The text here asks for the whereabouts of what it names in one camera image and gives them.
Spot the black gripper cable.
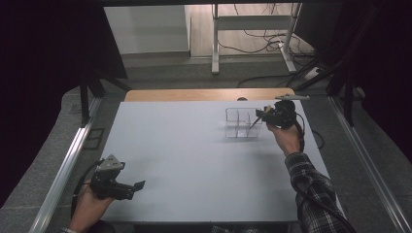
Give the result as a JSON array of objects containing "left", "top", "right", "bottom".
[
  {"left": 293, "top": 111, "right": 358, "bottom": 233},
  {"left": 70, "top": 158, "right": 105, "bottom": 218}
]

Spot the black curtain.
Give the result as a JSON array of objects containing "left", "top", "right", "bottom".
[
  {"left": 0, "top": 0, "right": 128, "bottom": 208},
  {"left": 292, "top": 0, "right": 412, "bottom": 163}
]

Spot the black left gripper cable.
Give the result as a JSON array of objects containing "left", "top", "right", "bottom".
[{"left": 70, "top": 158, "right": 105, "bottom": 218}]

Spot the tangle of black floor cables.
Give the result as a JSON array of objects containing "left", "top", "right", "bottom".
[{"left": 216, "top": 3, "right": 316, "bottom": 56}]

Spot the white metal desk frame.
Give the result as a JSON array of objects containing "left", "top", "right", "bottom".
[{"left": 211, "top": 3, "right": 303, "bottom": 76}]

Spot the black metal stand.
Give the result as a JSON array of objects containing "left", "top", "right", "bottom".
[
  {"left": 292, "top": 6, "right": 383, "bottom": 128},
  {"left": 78, "top": 69, "right": 132, "bottom": 128}
]

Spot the clear acrylic organizer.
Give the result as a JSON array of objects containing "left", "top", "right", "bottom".
[{"left": 224, "top": 107, "right": 263, "bottom": 140}]

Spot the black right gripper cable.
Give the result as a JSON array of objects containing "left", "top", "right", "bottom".
[{"left": 293, "top": 111, "right": 358, "bottom": 233}]

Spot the person's right hand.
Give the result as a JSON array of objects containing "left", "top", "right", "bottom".
[{"left": 265, "top": 120, "right": 304, "bottom": 157}]

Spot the aluminium rail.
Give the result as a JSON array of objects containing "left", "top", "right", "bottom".
[
  {"left": 327, "top": 96, "right": 412, "bottom": 233},
  {"left": 28, "top": 96, "right": 103, "bottom": 233}
]

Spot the person's left hand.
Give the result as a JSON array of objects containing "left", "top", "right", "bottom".
[{"left": 68, "top": 183, "right": 115, "bottom": 233}]

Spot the white power strip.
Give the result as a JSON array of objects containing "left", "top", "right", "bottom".
[{"left": 303, "top": 65, "right": 323, "bottom": 82}]

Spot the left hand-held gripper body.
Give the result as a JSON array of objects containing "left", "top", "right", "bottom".
[{"left": 89, "top": 153, "right": 126, "bottom": 200}]

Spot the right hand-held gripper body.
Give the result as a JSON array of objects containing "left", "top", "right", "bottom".
[{"left": 262, "top": 93, "right": 311, "bottom": 130}]

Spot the black pen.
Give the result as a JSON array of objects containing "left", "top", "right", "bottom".
[{"left": 247, "top": 116, "right": 262, "bottom": 137}]

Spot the wooden table board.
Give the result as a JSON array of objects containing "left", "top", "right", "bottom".
[{"left": 123, "top": 87, "right": 296, "bottom": 103}]

